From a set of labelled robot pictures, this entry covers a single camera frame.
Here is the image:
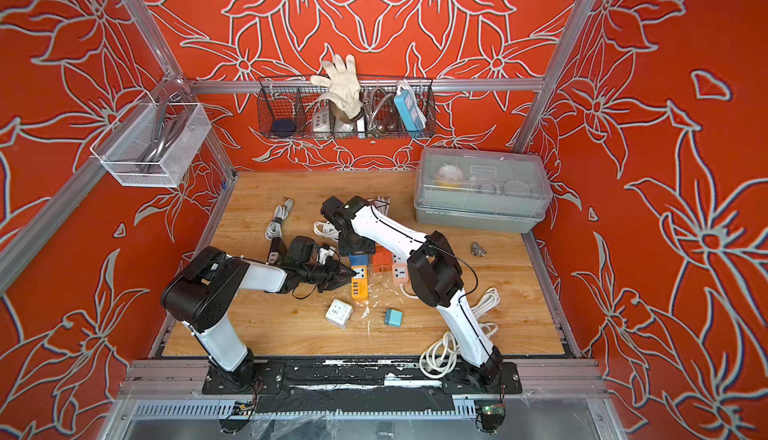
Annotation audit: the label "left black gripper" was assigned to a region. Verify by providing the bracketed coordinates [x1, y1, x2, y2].
[298, 261, 355, 296]

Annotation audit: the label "blue cube plug adapter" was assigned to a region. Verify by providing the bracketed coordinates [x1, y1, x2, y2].
[349, 255, 370, 267]

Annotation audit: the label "white grey cables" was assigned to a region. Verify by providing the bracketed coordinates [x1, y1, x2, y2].
[265, 198, 341, 243]

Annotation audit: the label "black power strip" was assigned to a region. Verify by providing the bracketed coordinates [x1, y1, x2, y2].
[267, 237, 287, 265]

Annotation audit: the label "red cube plug adapter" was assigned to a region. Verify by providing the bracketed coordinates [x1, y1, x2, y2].
[371, 245, 393, 274]

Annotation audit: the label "yellow strip with teal plug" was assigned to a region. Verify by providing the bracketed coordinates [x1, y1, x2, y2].
[350, 265, 369, 301]

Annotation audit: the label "white cube plug adapter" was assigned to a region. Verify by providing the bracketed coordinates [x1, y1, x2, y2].
[325, 299, 353, 329]

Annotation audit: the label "teal cube plug adapter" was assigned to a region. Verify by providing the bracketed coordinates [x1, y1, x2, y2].
[384, 309, 403, 328]

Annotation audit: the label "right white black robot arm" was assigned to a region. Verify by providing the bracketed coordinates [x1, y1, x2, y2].
[321, 196, 503, 389]

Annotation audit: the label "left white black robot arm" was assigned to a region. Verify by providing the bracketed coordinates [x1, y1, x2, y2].
[161, 236, 356, 389]

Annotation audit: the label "white socket in basket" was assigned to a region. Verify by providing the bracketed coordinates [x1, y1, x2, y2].
[311, 107, 331, 139]

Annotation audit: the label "small grey metal clip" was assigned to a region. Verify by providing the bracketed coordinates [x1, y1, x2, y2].
[470, 242, 487, 258]

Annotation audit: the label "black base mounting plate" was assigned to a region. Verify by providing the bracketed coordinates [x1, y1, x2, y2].
[201, 355, 523, 397]

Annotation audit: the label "dark blue round object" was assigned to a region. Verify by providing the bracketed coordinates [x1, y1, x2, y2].
[270, 118, 297, 139]

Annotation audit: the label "light blue power strip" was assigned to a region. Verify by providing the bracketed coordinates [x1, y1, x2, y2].
[394, 81, 427, 138]

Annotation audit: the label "white work glove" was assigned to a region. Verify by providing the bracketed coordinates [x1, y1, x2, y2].
[310, 54, 362, 120]

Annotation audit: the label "grey lidded plastic box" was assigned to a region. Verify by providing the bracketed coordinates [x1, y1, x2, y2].
[414, 148, 553, 234]

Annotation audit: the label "black wire wall basket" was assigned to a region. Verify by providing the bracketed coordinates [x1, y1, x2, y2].
[257, 76, 437, 140]

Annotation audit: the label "white wire mesh basket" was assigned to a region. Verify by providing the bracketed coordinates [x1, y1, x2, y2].
[90, 93, 211, 188]

